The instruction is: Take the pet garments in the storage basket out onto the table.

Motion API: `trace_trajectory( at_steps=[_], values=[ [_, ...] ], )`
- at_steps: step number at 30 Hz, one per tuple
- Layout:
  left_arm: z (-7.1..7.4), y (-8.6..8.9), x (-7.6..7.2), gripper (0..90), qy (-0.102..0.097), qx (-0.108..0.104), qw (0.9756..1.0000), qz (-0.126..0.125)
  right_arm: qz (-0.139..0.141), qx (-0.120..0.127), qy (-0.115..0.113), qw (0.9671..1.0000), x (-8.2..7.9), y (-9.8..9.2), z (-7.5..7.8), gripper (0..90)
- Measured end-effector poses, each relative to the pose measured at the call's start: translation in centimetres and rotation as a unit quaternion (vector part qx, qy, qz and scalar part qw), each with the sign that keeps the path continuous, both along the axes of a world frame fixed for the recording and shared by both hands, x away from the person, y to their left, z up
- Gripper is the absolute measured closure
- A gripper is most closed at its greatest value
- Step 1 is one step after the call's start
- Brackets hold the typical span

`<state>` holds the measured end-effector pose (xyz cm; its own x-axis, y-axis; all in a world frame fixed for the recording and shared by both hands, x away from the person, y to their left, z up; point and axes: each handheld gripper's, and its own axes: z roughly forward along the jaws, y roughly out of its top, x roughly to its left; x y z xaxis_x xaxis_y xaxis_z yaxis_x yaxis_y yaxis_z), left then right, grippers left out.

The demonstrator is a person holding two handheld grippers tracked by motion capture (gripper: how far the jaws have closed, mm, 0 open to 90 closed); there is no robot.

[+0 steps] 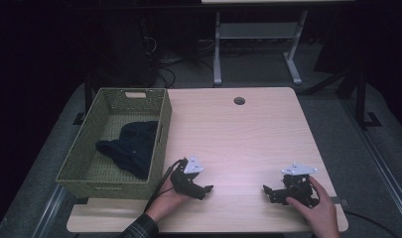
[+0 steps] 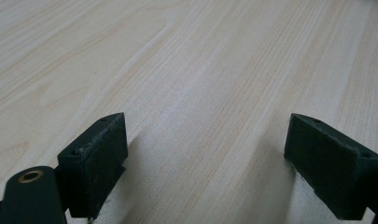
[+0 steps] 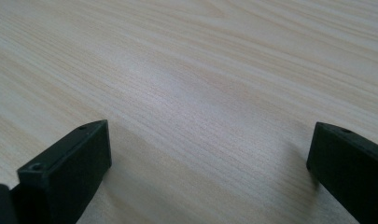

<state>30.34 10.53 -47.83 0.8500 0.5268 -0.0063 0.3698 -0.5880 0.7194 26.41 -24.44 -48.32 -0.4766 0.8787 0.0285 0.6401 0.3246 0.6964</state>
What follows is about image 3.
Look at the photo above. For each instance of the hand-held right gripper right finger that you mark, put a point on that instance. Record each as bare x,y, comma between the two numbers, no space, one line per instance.
351,174

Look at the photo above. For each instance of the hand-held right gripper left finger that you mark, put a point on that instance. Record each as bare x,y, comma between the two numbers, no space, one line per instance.
68,174

